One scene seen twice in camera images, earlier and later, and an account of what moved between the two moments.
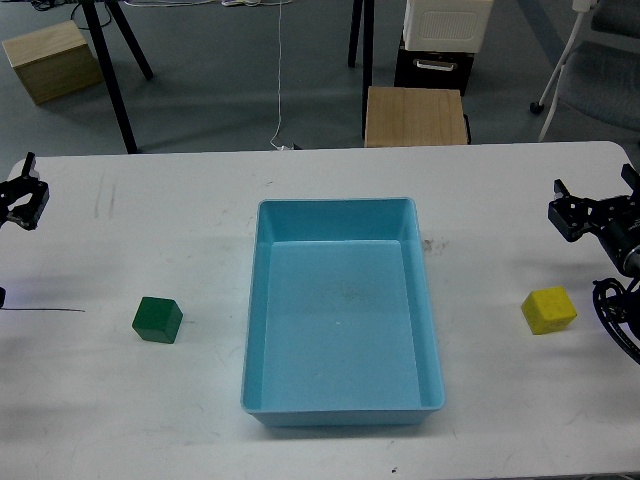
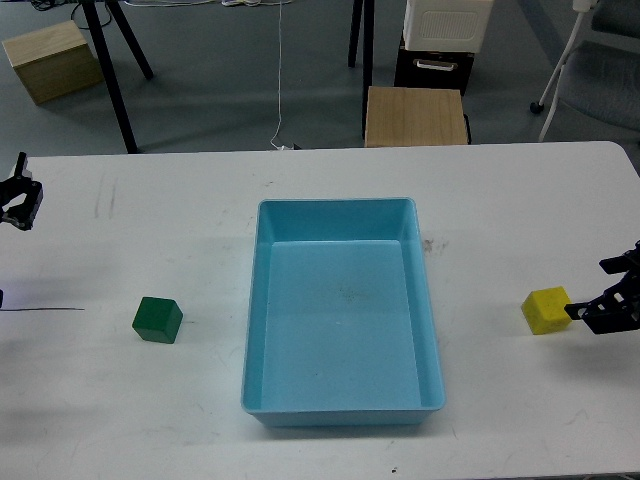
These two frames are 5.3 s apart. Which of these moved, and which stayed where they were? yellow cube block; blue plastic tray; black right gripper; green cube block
Moved: black right gripper
Stayed: yellow cube block; blue plastic tray; green cube block
